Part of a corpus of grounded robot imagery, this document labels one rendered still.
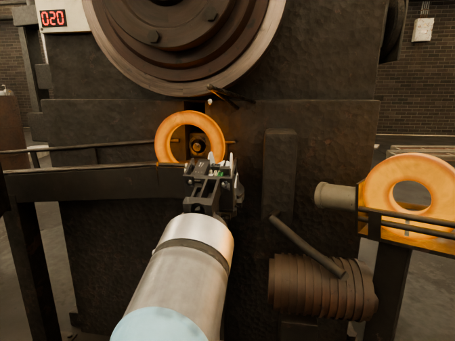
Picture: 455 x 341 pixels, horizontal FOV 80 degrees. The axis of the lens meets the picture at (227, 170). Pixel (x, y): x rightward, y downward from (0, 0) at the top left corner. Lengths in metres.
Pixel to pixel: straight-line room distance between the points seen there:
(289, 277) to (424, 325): 0.92
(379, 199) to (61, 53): 0.95
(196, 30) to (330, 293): 0.59
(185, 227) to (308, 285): 0.37
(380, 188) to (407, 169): 0.06
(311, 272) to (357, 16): 0.63
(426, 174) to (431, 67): 7.01
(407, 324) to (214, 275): 1.21
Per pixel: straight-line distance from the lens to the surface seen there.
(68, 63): 1.02
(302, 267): 0.64
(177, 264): 0.28
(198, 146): 0.80
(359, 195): 0.59
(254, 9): 0.66
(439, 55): 7.62
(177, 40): 0.61
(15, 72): 9.58
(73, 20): 0.99
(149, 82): 0.71
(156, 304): 0.26
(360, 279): 0.66
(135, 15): 0.65
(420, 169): 0.57
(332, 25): 0.84
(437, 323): 1.51
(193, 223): 0.32
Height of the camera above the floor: 0.88
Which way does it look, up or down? 15 degrees down
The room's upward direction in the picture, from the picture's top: straight up
